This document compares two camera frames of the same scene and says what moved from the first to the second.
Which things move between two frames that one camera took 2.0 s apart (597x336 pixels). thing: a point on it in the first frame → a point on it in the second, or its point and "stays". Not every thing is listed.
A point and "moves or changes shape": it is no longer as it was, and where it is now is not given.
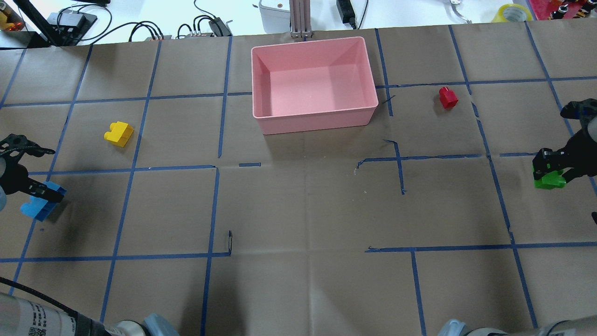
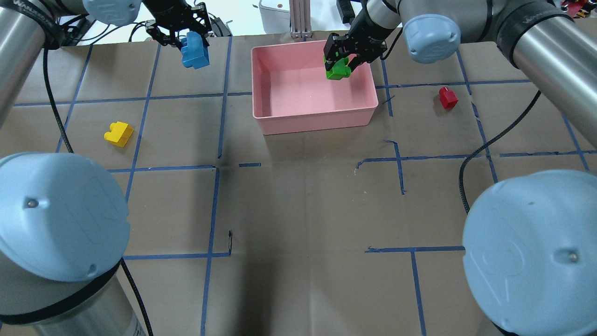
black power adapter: (346, 12) stays
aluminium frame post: (300, 18) stays
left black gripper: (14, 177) → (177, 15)
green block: (551, 180) moves or changes shape
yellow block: (120, 134) stays
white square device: (275, 15) stays
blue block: (41, 209) moves or changes shape
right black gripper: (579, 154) → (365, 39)
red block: (447, 97) stays
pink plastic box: (313, 86) stays
